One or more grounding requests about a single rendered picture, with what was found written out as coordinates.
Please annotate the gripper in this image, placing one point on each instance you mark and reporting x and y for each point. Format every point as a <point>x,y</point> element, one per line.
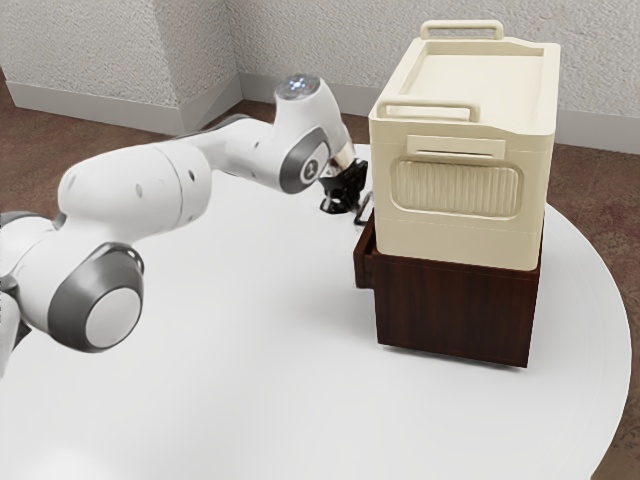
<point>345,182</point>

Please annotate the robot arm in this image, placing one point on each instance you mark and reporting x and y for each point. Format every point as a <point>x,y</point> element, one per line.
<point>150,185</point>

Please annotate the dark brown cabinet drawer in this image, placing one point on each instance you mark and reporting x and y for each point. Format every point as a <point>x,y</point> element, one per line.
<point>363,260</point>

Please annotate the cream box with lid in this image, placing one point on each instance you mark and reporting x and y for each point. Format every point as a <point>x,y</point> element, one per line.
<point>465,165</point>

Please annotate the dark brown wooden cabinet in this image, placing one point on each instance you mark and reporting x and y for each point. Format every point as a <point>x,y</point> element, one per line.
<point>450,310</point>

